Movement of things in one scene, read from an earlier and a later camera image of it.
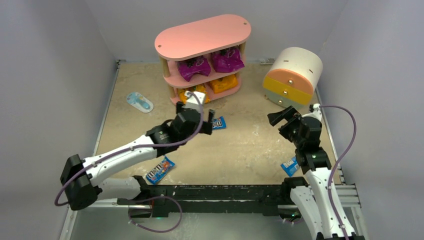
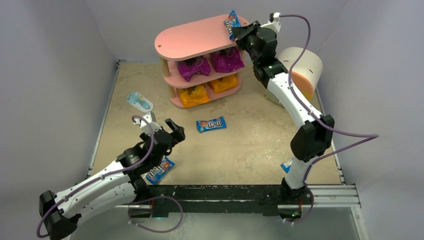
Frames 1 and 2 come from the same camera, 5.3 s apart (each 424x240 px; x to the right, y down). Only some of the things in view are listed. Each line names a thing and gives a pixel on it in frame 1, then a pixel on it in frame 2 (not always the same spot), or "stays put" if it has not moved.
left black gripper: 197,120 → 168,136
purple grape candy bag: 227,60 stays put
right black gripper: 291,122 → 247,35
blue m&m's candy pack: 219,123 stays put
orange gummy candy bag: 223,84 stays put
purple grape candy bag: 189,68 stays put
